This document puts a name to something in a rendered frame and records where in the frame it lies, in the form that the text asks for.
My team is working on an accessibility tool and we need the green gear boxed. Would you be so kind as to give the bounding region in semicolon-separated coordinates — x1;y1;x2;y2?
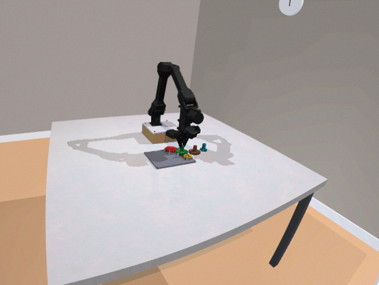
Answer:
175;145;188;155

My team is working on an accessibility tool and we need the small teal gear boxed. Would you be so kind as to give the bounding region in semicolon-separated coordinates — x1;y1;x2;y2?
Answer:
200;143;207;152

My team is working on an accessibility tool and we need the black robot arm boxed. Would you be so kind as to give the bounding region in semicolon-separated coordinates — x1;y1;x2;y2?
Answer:
148;62;204;139

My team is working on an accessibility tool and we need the brown gear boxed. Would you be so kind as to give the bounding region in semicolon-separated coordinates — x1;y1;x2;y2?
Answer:
188;145;201;155

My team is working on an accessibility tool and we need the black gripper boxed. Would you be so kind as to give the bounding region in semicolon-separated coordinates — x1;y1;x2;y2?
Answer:
165;118;193;148

